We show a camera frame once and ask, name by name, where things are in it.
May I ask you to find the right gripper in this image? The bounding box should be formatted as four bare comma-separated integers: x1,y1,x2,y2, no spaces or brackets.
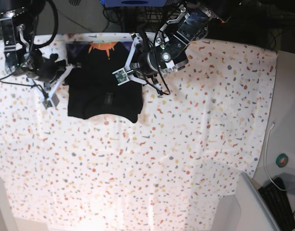
26,53,66,83

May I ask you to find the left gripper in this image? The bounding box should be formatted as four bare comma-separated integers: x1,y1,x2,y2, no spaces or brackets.
137,51,159,78

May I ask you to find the black t-shirt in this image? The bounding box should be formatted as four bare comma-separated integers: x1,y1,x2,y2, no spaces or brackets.
65,42,143,123

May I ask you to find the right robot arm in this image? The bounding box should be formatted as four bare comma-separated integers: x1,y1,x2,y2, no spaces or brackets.
0,0,66,83

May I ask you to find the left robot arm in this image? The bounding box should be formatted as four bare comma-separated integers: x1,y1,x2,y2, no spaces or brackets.
132,0,239,77

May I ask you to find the blue device top edge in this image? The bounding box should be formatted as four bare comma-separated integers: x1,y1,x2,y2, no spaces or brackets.
100,0,174,7

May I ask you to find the terrazzo pattern tablecloth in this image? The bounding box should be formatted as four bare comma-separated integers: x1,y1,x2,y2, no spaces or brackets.
0,39,278,231

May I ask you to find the green tape roll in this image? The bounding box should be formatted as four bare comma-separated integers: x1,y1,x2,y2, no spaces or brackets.
275,153,289,168

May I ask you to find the black keyboard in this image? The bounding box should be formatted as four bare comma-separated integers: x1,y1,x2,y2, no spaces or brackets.
258,183,295,231

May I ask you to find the grey laptop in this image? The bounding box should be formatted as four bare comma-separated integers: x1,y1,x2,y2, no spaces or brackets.
235,172,280,231

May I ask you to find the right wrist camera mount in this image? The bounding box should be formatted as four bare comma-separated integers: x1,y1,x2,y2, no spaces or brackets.
27,63,75,109

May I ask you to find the white cable on side table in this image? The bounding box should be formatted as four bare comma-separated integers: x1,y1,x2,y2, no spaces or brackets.
264,122,289,192

